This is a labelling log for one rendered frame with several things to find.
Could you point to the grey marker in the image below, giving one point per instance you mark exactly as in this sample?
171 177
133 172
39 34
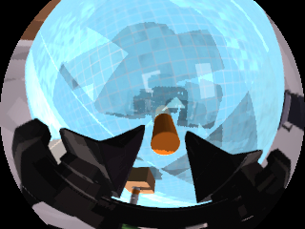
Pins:
135 195

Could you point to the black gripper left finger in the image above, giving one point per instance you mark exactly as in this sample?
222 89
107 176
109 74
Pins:
114 156

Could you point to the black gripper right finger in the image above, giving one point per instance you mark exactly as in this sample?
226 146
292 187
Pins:
212 167

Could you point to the orange-brown block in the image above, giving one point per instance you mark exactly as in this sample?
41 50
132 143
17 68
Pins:
143 178

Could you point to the orange-brown cylinder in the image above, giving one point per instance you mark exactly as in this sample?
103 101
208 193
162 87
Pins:
165 139

